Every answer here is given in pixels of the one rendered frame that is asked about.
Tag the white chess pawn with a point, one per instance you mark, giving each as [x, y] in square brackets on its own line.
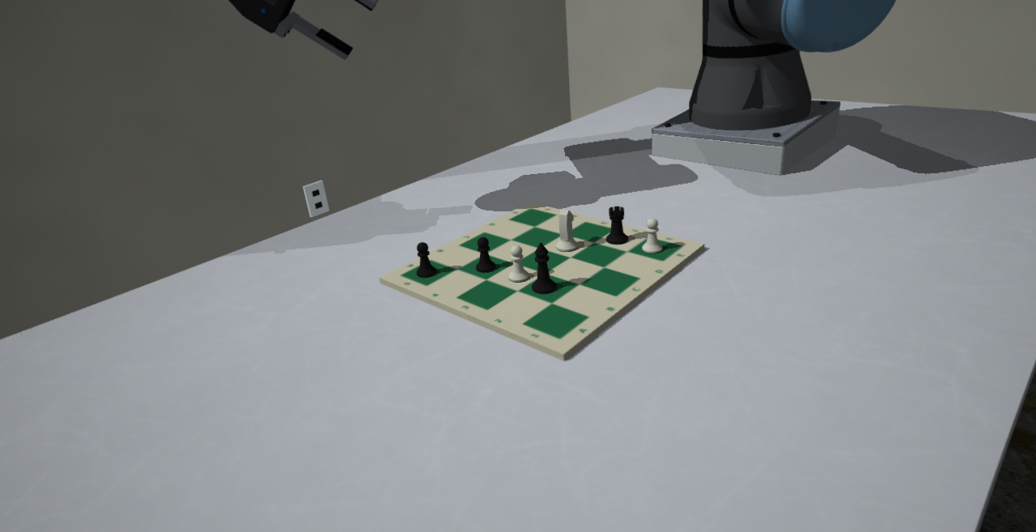
[652, 245]
[518, 274]

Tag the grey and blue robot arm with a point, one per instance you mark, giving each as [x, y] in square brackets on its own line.
[745, 83]

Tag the green and cream chessboard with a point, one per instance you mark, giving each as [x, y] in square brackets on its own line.
[596, 283]

